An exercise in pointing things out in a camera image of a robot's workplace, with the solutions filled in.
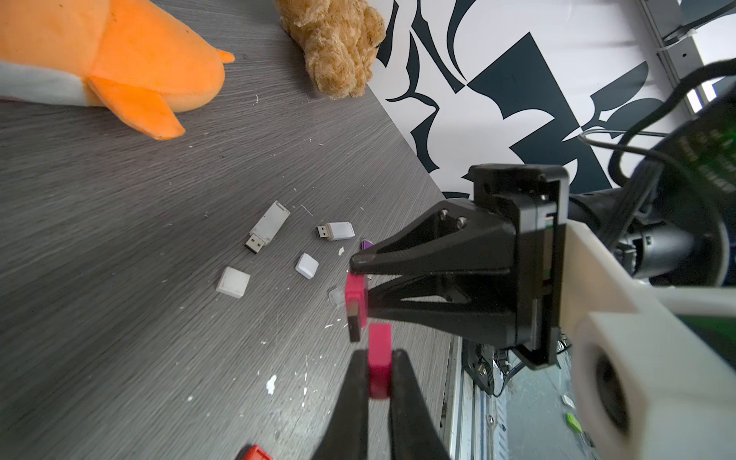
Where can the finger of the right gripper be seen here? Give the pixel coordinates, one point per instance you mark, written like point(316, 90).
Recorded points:
point(455, 236)
point(468, 305)

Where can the white usb cap square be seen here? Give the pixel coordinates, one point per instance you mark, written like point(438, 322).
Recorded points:
point(233, 282)

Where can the white usb drive long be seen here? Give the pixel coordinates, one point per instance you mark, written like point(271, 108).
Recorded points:
point(265, 230)

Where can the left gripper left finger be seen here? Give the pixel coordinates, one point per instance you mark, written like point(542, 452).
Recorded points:
point(346, 436)

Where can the pink usb cap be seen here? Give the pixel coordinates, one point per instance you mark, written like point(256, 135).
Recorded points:
point(380, 361)

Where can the white usb cap small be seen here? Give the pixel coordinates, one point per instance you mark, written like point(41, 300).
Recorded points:
point(307, 266)

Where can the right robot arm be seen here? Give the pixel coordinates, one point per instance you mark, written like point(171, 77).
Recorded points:
point(672, 220)

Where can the brown teddy bear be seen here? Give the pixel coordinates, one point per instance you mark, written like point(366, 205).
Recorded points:
point(340, 40)

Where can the pink usb drive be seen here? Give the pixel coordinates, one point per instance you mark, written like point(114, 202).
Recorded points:
point(355, 296)

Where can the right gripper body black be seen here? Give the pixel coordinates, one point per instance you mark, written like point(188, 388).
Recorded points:
point(535, 199)

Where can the white usb drive short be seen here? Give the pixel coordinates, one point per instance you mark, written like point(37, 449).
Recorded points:
point(336, 231)

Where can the orange plush whale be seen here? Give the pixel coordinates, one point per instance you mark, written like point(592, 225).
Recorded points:
point(132, 57)

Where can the red usb cap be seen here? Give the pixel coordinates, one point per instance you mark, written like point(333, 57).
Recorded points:
point(253, 452)

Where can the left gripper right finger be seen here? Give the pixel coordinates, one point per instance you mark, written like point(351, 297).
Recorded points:
point(412, 433)

